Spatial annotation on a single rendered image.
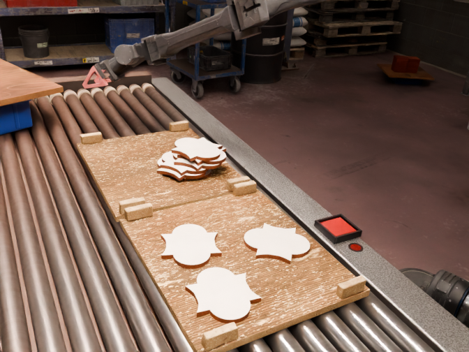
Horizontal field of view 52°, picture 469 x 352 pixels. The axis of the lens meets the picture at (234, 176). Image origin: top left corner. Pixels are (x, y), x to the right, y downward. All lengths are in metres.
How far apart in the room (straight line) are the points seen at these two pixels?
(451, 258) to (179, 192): 1.95
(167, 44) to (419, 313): 0.97
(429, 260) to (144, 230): 1.98
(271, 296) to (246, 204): 0.31
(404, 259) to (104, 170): 1.84
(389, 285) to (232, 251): 0.31
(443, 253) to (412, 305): 1.89
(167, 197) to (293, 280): 0.39
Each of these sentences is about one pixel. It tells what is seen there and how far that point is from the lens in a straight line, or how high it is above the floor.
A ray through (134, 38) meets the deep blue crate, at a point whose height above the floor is 0.30.
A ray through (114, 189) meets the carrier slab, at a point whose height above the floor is 0.94.
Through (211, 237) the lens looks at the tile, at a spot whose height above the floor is 0.95.
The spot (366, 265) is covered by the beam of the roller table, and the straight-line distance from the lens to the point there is 1.04.
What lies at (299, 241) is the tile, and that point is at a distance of 1.01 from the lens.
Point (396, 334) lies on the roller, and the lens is 0.92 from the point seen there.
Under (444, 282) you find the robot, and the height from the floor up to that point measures 0.41.
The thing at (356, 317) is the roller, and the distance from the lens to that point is 0.91.
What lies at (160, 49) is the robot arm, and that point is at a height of 1.17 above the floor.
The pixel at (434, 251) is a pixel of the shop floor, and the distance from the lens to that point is 2.86.
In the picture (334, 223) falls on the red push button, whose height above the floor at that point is 0.93.
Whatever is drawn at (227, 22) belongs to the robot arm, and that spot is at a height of 1.29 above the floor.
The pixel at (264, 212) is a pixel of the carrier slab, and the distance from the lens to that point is 1.11.
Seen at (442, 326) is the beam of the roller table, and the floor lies 0.91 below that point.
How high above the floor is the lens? 1.53
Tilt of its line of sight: 28 degrees down
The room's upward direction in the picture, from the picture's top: 4 degrees clockwise
